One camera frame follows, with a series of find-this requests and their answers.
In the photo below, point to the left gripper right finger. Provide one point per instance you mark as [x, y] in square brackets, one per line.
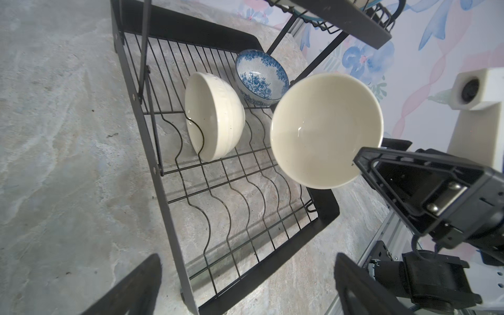
[360, 294]

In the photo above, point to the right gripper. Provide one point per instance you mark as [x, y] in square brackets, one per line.
[453, 199]

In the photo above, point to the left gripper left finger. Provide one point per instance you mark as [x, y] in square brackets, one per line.
[135, 294]

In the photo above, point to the white blue floral bowl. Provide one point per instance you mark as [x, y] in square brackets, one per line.
[261, 79]

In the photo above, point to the cream ribbed bowl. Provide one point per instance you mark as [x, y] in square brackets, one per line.
[215, 116]

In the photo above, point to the black wire dish rack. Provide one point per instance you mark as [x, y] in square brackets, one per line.
[245, 238]

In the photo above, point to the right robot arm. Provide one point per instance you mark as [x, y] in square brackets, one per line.
[431, 280]

